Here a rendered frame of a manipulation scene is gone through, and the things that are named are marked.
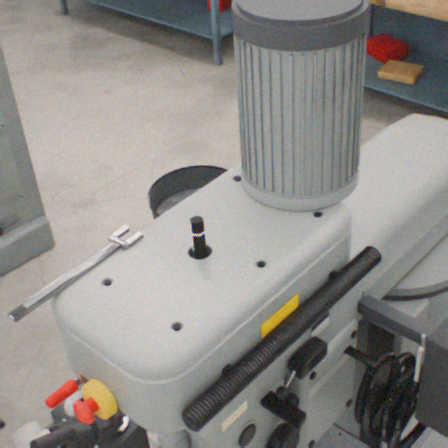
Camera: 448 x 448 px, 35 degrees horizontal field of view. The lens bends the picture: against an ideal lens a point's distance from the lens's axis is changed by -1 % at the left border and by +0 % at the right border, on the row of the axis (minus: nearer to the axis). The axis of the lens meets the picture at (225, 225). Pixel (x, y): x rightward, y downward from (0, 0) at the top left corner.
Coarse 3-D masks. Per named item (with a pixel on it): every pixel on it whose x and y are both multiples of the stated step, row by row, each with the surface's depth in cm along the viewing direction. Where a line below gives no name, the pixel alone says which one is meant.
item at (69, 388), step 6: (78, 378) 116; (66, 384) 114; (72, 384) 114; (78, 384) 115; (60, 390) 113; (66, 390) 114; (72, 390) 114; (54, 396) 113; (60, 396) 113; (66, 396) 114; (48, 402) 112; (54, 402) 112; (60, 402) 113
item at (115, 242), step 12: (120, 228) 115; (108, 240) 113; (120, 240) 113; (132, 240) 112; (96, 252) 110; (108, 252) 110; (84, 264) 108; (96, 264) 109; (60, 276) 107; (72, 276) 106; (48, 288) 105; (60, 288) 105; (36, 300) 103; (12, 312) 101; (24, 312) 101
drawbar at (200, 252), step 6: (198, 216) 107; (192, 222) 106; (198, 222) 106; (192, 228) 107; (198, 228) 106; (198, 234) 107; (204, 234) 108; (192, 240) 109; (198, 240) 108; (204, 240) 108; (198, 246) 108; (204, 246) 109; (198, 252) 109; (204, 252) 110; (198, 258) 110; (204, 258) 110
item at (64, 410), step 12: (84, 384) 190; (72, 396) 185; (60, 408) 184; (72, 408) 182; (60, 420) 181; (132, 420) 179; (120, 432) 175; (132, 432) 177; (144, 432) 181; (108, 444) 174; (120, 444) 174; (132, 444) 178; (144, 444) 183
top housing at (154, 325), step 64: (128, 256) 110; (192, 256) 113; (256, 256) 109; (320, 256) 113; (64, 320) 102; (128, 320) 99; (192, 320) 99; (256, 320) 105; (128, 384) 97; (192, 384) 98
